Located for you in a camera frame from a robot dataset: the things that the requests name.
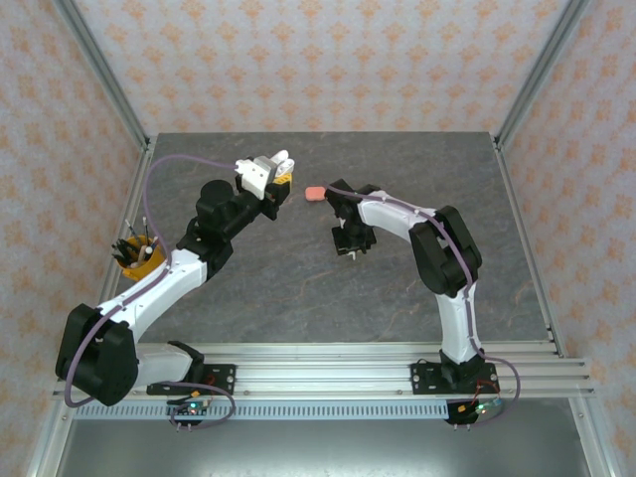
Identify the white earbud charging case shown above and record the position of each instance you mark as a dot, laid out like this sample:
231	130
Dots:
284	161

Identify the pink earbud charging case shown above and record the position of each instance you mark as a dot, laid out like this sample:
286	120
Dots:
314	194

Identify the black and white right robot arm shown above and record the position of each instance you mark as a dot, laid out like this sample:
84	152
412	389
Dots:
387	216

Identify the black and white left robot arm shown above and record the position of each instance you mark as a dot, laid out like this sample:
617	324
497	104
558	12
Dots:
164	283

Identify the white marker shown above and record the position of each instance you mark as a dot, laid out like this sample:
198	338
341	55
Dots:
144	253

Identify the yellow pen cup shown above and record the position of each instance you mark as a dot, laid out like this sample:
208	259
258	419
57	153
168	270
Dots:
141	270

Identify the black marker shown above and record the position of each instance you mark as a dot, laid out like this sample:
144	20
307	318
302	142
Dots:
120	248

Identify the green controller board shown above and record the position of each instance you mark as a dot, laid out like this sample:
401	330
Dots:
191	408
479	408

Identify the grey metal panel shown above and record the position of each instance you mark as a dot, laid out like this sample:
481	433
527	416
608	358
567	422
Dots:
318	447

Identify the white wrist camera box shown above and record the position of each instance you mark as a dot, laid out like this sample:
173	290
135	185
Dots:
256	176

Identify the aluminium side rail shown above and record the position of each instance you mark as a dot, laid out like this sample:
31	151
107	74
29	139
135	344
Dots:
514	199
139	171

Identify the aluminium mounting rail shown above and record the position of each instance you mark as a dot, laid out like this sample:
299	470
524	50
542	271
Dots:
323	372

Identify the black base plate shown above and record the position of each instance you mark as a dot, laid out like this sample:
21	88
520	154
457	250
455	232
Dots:
218	377
427	377

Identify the aluminium frame post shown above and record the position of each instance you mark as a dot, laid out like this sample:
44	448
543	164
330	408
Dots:
107	74
537	74

